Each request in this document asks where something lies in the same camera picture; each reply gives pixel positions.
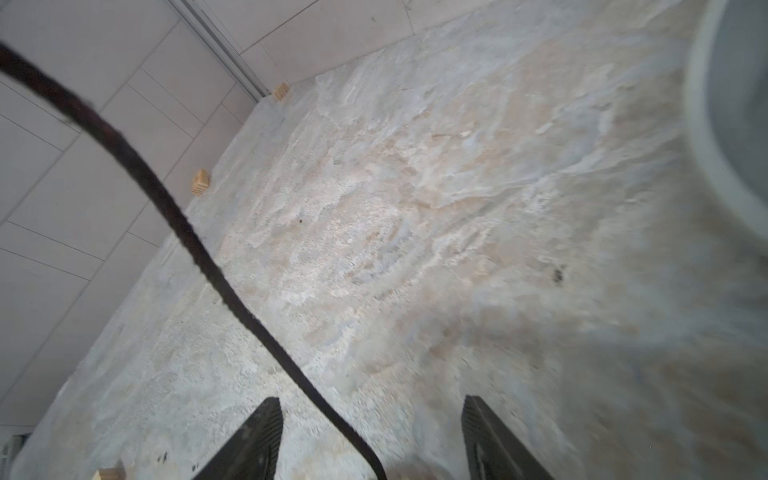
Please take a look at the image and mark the white grey headphones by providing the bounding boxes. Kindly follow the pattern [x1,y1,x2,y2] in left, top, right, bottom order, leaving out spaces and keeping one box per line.
[683,1,767,249]

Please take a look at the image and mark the small wooden block centre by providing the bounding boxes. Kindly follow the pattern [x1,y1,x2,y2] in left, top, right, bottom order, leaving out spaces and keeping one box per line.
[91,460,127,480]

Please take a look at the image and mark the small wooden block back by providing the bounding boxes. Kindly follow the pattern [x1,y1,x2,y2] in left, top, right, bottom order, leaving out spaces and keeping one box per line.
[272,83,290,101]

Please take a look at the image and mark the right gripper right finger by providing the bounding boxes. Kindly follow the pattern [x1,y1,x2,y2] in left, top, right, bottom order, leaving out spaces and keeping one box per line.
[461,395,554,480]

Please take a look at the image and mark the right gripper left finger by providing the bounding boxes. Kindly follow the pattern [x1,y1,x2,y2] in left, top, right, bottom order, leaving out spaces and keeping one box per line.
[194,397,283,480]

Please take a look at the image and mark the small wooden block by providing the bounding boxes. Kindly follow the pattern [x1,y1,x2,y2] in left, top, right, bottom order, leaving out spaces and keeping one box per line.
[272,83,290,101]
[91,460,127,480]

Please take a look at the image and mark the black red headphone cable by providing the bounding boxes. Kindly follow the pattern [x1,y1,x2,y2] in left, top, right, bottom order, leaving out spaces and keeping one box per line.
[0,41,389,480]

